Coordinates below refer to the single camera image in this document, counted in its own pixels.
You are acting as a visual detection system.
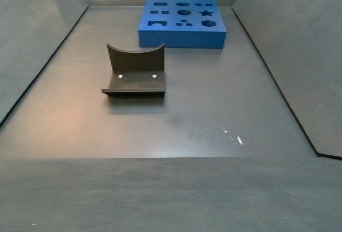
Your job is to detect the blue shape sorter block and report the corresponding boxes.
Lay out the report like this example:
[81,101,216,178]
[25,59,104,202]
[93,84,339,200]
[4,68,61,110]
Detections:
[137,0,227,49]

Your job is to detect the black curved holder bracket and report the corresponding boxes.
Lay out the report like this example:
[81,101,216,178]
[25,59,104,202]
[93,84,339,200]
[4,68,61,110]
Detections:
[101,45,165,96]

